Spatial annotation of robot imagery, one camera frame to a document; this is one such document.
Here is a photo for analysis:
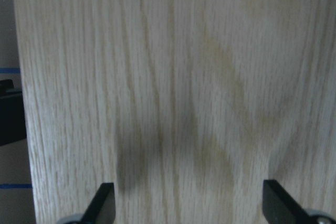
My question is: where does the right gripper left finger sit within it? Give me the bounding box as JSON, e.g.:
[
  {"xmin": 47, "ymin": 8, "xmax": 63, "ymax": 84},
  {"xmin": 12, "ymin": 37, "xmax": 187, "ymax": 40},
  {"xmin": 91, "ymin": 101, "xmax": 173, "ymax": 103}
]
[{"xmin": 79, "ymin": 183, "xmax": 116, "ymax": 224}]

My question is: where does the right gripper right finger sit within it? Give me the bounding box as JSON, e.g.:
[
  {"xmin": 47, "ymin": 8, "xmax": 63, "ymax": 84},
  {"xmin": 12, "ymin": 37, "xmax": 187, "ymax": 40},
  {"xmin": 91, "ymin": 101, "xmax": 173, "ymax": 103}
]
[{"xmin": 262, "ymin": 180, "xmax": 315, "ymax": 224}]

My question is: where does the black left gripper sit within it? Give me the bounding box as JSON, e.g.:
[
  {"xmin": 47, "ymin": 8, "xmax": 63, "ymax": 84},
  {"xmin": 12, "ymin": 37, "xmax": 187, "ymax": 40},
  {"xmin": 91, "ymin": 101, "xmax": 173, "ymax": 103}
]
[{"xmin": 1, "ymin": 79, "xmax": 27, "ymax": 146}]

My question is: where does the light wooden drawer cabinet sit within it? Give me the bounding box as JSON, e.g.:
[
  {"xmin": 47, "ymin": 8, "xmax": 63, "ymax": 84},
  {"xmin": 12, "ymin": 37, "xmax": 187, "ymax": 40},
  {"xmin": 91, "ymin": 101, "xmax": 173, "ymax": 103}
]
[{"xmin": 14, "ymin": 0, "xmax": 335, "ymax": 223}]

